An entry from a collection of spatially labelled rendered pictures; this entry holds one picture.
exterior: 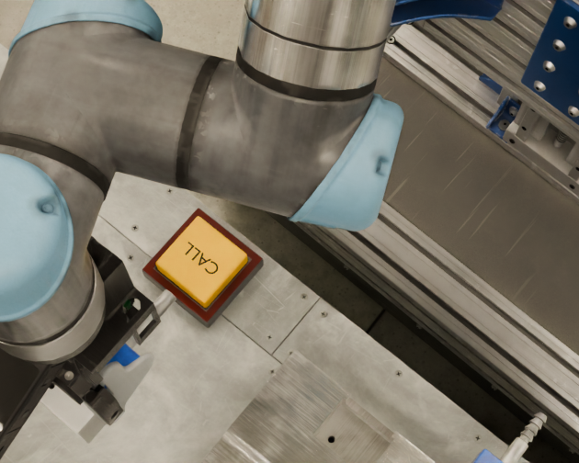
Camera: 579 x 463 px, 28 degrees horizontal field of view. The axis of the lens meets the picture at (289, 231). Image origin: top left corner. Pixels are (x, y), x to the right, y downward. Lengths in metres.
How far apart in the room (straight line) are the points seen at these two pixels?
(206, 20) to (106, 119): 1.49
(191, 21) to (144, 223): 1.04
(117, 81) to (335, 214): 0.13
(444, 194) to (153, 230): 0.74
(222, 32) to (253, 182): 1.49
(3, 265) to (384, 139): 0.20
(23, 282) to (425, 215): 1.21
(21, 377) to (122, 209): 0.38
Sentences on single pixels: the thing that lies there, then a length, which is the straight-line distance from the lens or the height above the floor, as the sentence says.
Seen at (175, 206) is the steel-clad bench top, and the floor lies 0.80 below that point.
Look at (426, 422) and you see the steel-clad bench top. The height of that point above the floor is 0.80.
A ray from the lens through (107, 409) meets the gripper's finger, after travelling 0.81.
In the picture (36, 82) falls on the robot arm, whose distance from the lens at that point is 0.62.
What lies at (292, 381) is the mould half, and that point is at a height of 0.89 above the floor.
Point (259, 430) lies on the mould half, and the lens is 0.95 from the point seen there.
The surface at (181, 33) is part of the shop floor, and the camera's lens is 2.09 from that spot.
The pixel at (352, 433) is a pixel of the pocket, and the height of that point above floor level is 0.86.
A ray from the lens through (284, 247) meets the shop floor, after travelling 1.92.
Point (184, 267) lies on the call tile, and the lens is 1.04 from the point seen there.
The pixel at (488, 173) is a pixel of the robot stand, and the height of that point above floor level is 0.21.
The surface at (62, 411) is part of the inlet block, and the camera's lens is 0.90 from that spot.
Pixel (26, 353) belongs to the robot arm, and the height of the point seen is 1.18.
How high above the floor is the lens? 1.83
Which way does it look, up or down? 71 degrees down
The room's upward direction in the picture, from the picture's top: 1 degrees clockwise
